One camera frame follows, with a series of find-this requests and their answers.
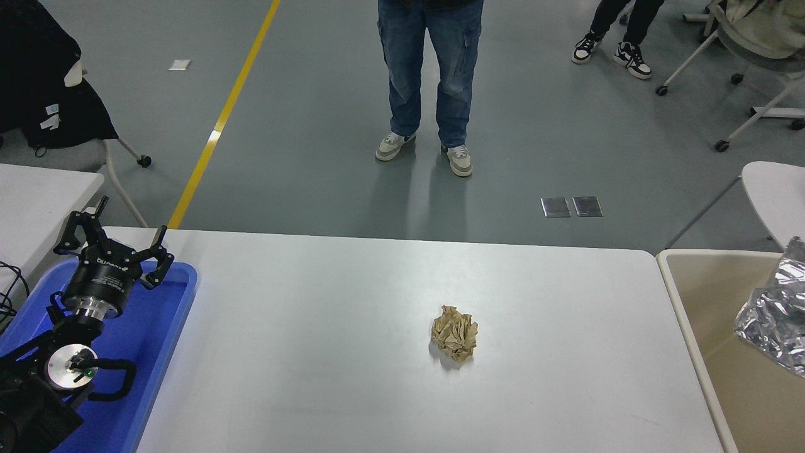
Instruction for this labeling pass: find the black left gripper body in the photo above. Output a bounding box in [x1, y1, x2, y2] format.
[63, 247, 138, 309]

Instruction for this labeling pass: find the tan paper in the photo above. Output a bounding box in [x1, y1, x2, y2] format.
[431, 306, 479, 363]

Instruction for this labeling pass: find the silver foil tray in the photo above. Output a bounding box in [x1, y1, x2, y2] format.
[735, 236, 805, 378]

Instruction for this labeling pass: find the white side table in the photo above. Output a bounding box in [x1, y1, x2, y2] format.
[0, 164, 104, 296]

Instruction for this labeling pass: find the blue plastic tray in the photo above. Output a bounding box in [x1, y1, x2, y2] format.
[0, 258, 199, 453]

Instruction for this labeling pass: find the yellow floor tape line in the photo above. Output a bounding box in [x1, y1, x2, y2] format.
[167, 0, 281, 229]

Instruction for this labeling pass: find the black jacket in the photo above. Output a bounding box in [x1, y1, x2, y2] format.
[0, 0, 119, 157]

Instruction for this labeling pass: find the person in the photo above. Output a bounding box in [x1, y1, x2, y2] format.
[375, 0, 485, 178]
[571, 0, 666, 80]

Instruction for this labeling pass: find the large pale bin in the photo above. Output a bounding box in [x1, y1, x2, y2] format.
[655, 249, 805, 453]

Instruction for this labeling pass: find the white wheeled chair base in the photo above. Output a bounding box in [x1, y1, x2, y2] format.
[682, 0, 721, 42]

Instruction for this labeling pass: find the grey white-legged wheeled chair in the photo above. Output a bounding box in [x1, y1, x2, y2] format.
[654, 0, 805, 153]

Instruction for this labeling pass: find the cream coat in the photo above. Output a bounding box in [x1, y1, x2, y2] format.
[723, 0, 805, 60]

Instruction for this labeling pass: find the black cable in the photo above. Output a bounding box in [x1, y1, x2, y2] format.
[0, 261, 30, 334]

